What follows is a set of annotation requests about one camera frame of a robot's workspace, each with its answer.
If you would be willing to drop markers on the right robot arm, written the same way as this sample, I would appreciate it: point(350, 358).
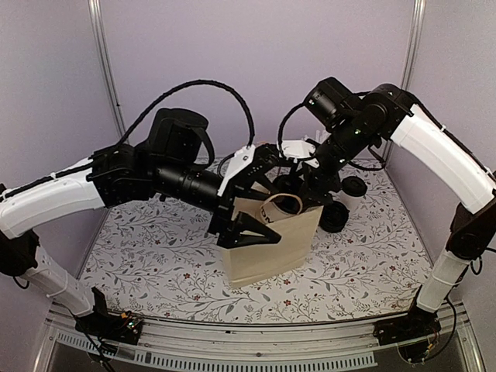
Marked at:
point(355, 121)

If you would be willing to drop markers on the floral table mat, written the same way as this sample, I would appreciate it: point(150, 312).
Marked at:
point(157, 258)

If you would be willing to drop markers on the left aluminium frame post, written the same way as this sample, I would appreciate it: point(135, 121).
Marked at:
point(98, 28)

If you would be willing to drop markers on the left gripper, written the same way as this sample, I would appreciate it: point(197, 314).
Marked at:
point(241, 181)

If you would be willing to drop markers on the aluminium frame post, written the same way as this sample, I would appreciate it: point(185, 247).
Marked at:
point(98, 28)
point(414, 40)

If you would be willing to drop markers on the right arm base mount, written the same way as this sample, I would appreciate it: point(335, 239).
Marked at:
point(416, 333)

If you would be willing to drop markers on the bundle of wrapped white straws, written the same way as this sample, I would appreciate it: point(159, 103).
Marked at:
point(319, 136)

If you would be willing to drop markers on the aluminium front rail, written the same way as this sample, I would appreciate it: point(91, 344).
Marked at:
point(187, 345)

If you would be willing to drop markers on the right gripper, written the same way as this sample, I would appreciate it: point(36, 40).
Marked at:
point(310, 187)

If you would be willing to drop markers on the stack of black lids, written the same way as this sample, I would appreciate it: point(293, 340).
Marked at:
point(334, 217)

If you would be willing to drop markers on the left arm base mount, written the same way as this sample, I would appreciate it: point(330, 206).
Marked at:
point(126, 327)

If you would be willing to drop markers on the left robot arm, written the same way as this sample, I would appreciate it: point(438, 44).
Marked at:
point(165, 165)

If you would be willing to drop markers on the kraft paper bag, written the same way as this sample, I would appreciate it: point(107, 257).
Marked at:
point(250, 264)

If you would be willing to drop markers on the right aluminium frame post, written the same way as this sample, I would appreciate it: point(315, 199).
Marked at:
point(414, 40)

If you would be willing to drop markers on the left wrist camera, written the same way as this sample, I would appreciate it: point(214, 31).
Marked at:
point(247, 166)

